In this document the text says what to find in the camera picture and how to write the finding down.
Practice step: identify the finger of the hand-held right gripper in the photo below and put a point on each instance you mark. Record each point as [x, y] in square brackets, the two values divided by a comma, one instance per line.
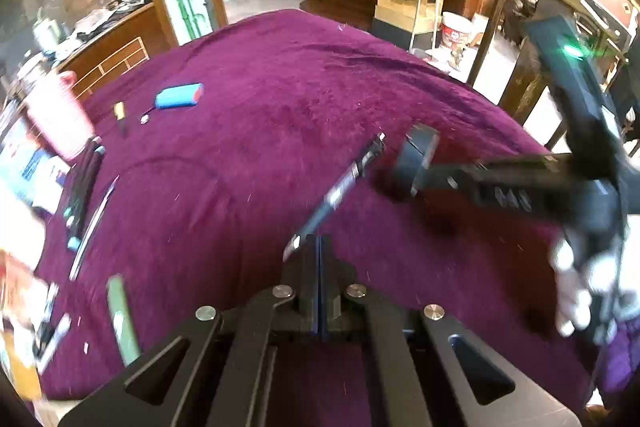
[500, 168]
[500, 199]

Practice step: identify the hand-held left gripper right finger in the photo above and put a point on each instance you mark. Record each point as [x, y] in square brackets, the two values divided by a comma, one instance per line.
[326, 287]

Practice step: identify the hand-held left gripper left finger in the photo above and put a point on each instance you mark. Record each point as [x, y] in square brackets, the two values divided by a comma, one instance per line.
[311, 287]

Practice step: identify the black tape roll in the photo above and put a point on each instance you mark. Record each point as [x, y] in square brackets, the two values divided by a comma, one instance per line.
[407, 167]

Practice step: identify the black gel pen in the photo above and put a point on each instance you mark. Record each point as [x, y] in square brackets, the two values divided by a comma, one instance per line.
[345, 184]

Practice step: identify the cardboard box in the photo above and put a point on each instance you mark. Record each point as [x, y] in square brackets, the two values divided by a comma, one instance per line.
[22, 372]

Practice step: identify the person's right hand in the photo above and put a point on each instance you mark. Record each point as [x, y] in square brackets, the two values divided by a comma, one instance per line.
[575, 297]

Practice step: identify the dark wooden chair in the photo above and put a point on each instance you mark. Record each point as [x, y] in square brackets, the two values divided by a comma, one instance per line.
[520, 57]

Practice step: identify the white red bucket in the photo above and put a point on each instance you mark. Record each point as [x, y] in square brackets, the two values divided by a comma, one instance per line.
[456, 32]

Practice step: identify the green pen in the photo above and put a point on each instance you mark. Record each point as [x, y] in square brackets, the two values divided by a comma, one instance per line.
[122, 322]

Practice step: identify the clear pen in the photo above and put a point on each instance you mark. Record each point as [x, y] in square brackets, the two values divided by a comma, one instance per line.
[92, 229]

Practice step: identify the blue battery pack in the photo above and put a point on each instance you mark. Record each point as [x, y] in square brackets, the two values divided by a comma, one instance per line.
[177, 97]

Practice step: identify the yellow black screwdriver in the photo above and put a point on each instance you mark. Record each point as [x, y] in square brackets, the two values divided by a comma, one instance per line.
[120, 114]

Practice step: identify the silver marker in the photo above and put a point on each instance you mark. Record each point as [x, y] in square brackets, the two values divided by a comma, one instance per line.
[47, 317]
[55, 342]

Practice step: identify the orange box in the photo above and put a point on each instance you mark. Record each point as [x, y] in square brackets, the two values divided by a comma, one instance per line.
[22, 297]

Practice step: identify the white plastic jar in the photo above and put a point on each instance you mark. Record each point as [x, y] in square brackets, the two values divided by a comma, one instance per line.
[20, 237]

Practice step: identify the pink knitted sleeve jar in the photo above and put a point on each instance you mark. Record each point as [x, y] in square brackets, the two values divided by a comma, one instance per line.
[57, 122]

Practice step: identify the wooden counter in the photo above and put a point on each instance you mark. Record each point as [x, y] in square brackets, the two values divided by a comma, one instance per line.
[120, 52]

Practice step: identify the blue label plastic jar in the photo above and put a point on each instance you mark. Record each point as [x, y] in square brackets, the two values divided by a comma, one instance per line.
[30, 167]

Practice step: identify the white kettle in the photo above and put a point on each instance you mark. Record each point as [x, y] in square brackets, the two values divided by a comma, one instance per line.
[46, 34]

